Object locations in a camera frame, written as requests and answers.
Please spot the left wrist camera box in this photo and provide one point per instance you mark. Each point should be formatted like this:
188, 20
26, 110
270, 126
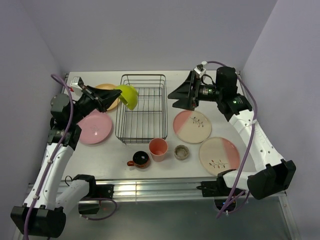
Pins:
76, 85

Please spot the orange plastic plate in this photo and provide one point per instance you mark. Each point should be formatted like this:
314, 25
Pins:
109, 86

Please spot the pink cream plate upper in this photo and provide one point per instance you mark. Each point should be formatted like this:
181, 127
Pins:
192, 127

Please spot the lime green bowl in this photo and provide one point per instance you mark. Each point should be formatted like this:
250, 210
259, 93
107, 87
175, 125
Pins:
129, 96

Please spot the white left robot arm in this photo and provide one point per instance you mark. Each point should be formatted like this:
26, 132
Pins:
44, 211

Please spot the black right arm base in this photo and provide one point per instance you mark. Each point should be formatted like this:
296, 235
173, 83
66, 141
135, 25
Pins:
214, 188

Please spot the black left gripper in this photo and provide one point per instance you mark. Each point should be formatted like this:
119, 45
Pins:
102, 99

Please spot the pink cream plate lower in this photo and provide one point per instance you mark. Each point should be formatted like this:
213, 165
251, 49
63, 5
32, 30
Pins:
217, 155

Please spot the pink cream plate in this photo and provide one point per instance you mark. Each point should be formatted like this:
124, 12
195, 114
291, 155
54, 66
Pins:
192, 127
217, 155

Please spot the aluminium frame rail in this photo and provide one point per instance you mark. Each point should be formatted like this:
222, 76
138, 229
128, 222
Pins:
154, 190

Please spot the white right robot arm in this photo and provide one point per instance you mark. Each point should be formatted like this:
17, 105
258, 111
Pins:
263, 170

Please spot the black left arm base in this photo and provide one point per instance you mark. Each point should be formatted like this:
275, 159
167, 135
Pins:
88, 206

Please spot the orange black mug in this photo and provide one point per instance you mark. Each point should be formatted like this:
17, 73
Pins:
140, 160

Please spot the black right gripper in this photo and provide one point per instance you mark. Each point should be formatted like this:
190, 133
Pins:
189, 96

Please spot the black wire dish rack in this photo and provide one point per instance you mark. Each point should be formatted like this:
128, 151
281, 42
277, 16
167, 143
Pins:
149, 119

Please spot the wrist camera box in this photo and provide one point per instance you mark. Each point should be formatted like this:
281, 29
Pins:
200, 70
76, 85

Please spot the salmon pink cup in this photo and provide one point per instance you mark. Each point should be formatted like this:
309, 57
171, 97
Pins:
158, 148

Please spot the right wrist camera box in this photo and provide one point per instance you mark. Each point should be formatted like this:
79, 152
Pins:
200, 70

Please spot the speckled ceramic small cup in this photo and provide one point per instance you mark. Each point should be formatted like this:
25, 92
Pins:
181, 152

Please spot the pink plastic plate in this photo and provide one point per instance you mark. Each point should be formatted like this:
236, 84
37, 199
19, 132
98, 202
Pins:
95, 127

